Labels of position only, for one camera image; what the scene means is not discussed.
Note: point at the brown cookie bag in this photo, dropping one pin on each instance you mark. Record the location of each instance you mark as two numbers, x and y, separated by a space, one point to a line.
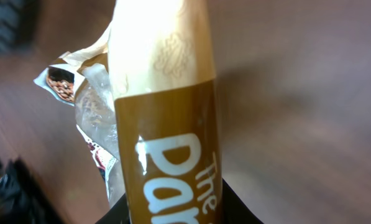
156 59

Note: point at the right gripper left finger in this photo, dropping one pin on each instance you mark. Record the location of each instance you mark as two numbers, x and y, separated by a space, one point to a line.
118 214

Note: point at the grey plastic mesh basket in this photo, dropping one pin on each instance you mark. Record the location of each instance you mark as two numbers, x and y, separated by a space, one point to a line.
18 24

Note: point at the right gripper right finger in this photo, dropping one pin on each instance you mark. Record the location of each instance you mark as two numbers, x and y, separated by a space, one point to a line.
234 209

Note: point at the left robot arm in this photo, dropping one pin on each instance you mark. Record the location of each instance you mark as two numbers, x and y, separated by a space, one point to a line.
21 198

